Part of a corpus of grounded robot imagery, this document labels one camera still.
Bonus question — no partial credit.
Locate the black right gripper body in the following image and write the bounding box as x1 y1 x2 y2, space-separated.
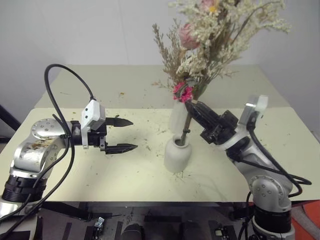
199 109 240 146

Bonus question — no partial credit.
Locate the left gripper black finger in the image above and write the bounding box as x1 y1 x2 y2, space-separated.
104 143 139 155
105 116 134 129

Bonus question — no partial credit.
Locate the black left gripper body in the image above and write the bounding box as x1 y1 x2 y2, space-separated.
87 124 109 152

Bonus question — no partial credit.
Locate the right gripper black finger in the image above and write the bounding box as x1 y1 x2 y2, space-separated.
186 100 222 121
184 104 216 129

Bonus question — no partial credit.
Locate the dried white flower bouquet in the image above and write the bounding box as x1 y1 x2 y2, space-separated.
169 0 292 146

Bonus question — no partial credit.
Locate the tall slim white vase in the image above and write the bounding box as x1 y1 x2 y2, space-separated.
168 101 188 138

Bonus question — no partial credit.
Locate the dried bouquet with pink ribbon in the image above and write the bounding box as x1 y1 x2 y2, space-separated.
151 22 208 105

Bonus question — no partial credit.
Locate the short round white vase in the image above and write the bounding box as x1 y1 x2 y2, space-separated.
163 136 193 174

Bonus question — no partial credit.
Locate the dark rounded shape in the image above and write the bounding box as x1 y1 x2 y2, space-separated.
121 223 145 240

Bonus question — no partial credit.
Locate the orange object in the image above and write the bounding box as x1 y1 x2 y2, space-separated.
291 199 320 240

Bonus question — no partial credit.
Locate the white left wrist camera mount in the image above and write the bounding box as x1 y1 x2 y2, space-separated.
80 99 107 150

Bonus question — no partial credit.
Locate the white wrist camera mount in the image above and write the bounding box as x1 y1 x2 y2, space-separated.
80 99 107 150
238 94 270 131

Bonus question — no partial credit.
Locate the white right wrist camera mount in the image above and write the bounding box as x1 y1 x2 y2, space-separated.
238 94 270 131

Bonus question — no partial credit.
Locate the black table frame bar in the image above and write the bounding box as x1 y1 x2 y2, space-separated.
41 200 252 221

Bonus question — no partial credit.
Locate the black metal frame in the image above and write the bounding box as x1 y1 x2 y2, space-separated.
0 103 22 145

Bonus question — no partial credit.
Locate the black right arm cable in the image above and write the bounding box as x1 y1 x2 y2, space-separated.
237 122 313 240

